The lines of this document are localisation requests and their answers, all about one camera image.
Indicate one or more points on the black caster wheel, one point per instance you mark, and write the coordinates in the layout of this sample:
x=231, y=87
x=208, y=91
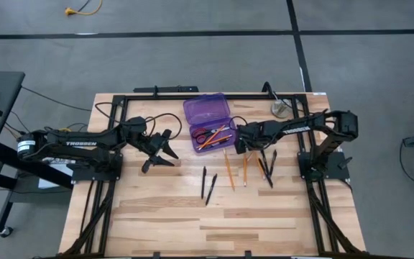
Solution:
x=6, y=232

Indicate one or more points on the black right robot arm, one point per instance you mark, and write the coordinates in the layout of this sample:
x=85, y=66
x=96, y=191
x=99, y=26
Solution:
x=293, y=129

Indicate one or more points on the black bracket bar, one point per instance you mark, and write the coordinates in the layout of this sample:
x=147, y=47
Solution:
x=167, y=89

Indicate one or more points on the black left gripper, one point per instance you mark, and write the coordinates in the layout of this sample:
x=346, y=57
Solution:
x=147, y=145

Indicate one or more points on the black side desk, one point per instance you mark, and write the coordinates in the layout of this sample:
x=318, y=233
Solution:
x=2, y=93

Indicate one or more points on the white printed paper sheet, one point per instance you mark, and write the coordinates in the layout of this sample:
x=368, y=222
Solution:
x=49, y=181

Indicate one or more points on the black pen clear middle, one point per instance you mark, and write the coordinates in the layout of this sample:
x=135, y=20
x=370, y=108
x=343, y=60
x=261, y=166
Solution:
x=223, y=143

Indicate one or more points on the purple transparent pencil box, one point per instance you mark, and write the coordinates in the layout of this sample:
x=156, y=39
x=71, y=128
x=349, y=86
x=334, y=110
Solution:
x=207, y=108

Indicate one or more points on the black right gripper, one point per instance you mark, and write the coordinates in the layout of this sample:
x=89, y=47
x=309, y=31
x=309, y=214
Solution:
x=250, y=135

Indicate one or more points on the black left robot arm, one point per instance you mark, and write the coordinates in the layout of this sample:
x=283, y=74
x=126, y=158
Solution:
x=81, y=144

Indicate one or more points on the black aluminium table frame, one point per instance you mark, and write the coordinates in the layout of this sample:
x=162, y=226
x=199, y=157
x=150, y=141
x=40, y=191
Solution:
x=156, y=97

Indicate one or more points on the pale wooden pencil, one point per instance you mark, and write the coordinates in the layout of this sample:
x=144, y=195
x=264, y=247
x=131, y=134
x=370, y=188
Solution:
x=250, y=156

